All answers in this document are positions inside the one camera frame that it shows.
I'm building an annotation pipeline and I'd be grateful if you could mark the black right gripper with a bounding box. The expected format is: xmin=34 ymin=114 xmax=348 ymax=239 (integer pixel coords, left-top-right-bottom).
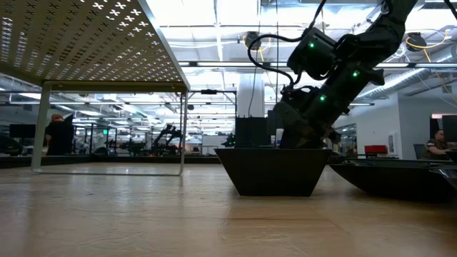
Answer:
xmin=276 ymin=53 xmax=386 ymax=149

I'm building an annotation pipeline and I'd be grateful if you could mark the black leaf-shaped plate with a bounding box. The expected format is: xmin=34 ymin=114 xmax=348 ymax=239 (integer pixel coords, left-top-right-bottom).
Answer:
xmin=328 ymin=158 xmax=457 ymax=203

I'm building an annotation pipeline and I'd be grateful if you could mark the red box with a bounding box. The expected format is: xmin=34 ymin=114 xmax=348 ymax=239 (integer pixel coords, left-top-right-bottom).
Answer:
xmin=364 ymin=144 xmax=388 ymax=156

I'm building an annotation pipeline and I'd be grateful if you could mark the black perforated control box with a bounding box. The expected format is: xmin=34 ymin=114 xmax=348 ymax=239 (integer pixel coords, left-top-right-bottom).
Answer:
xmin=234 ymin=109 xmax=283 ymax=148

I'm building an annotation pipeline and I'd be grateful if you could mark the long ceiling light bar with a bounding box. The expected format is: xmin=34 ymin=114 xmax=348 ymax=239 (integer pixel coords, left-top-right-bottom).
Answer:
xmin=177 ymin=60 xmax=457 ymax=69

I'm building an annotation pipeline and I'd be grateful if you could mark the person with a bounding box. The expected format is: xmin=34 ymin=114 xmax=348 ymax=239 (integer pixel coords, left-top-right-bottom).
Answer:
xmin=44 ymin=114 xmax=75 ymax=156
xmin=422 ymin=128 xmax=453 ymax=161

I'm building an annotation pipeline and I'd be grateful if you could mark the black monitor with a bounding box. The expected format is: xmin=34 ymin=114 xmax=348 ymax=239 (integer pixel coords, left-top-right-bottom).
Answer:
xmin=9 ymin=123 xmax=37 ymax=139
xmin=441 ymin=114 xmax=457 ymax=143

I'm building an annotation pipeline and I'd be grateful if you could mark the mint green perforated rack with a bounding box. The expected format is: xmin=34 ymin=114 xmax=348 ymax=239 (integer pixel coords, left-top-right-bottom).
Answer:
xmin=0 ymin=0 xmax=191 ymax=176

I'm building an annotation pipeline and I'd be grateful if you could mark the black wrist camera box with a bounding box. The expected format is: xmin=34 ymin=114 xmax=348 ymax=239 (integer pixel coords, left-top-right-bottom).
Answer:
xmin=286 ymin=27 xmax=337 ymax=81

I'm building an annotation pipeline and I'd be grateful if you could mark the silver ceiling duct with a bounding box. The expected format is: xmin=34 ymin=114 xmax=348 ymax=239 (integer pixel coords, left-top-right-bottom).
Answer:
xmin=356 ymin=67 xmax=440 ymax=101

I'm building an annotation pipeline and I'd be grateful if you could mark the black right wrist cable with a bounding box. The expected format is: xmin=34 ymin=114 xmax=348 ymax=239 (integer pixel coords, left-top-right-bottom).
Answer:
xmin=246 ymin=0 xmax=328 ymax=89

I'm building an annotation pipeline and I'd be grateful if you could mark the black ceiling cable reel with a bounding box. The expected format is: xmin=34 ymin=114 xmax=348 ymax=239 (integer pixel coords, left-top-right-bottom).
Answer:
xmin=243 ymin=31 xmax=263 ymax=51
xmin=406 ymin=31 xmax=428 ymax=53

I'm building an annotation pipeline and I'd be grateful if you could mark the background black rig frame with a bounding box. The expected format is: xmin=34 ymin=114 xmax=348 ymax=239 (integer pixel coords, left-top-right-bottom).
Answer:
xmin=189 ymin=89 xmax=238 ymax=158

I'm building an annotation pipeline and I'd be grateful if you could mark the black aluminium rig frame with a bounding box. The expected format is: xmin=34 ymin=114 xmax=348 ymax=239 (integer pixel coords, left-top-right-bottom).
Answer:
xmin=0 ymin=153 xmax=222 ymax=169

